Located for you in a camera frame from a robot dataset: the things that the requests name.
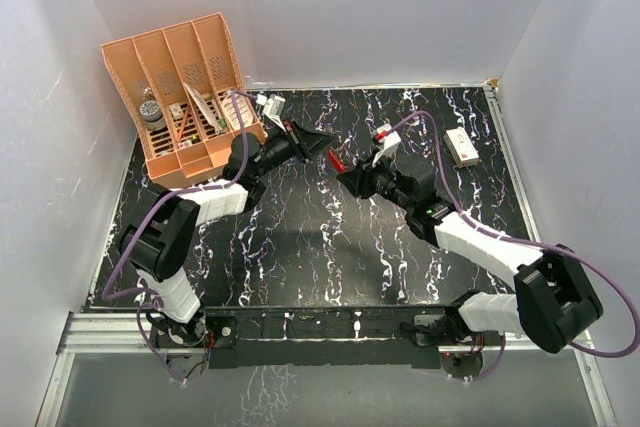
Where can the orange plastic desk organizer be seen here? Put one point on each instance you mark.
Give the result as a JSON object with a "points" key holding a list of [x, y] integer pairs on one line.
{"points": [[154, 66]]}

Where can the white paper packet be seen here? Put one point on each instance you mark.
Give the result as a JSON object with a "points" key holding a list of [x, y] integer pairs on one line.
{"points": [[209, 113]]}

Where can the small white cardboard box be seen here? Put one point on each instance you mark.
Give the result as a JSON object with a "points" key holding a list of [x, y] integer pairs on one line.
{"points": [[461, 147]]}

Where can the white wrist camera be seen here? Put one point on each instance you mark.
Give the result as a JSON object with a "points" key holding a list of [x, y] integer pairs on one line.
{"points": [[386, 143], [272, 108]]}

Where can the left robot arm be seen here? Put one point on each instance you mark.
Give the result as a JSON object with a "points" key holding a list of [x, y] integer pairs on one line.
{"points": [[157, 238]]}

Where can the round grey tin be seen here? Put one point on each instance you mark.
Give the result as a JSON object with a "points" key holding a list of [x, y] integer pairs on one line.
{"points": [[152, 115]]}

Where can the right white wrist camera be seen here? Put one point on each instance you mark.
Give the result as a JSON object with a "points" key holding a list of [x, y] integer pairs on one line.
{"points": [[386, 143]]}

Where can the white blister pack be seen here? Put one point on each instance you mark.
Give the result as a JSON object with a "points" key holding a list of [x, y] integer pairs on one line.
{"points": [[233, 112]]}

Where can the small white card box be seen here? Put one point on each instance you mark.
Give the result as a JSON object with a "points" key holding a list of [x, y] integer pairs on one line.
{"points": [[176, 111]]}

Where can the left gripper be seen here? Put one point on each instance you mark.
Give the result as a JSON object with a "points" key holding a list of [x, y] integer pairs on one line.
{"points": [[305, 143]]}

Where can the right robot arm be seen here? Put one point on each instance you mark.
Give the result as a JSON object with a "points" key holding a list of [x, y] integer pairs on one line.
{"points": [[552, 300]]}

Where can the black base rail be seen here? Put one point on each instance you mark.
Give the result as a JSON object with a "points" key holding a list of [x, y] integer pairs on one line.
{"points": [[420, 337]]}

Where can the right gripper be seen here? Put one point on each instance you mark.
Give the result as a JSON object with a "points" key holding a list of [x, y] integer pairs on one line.
{"points": [[357, 180]]}

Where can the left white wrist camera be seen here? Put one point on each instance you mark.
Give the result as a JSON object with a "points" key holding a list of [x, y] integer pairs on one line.
{"points": [[272, 108]]}

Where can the orange pencil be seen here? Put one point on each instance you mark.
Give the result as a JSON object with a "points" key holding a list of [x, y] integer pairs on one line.
{"points": [[183, 124]]}

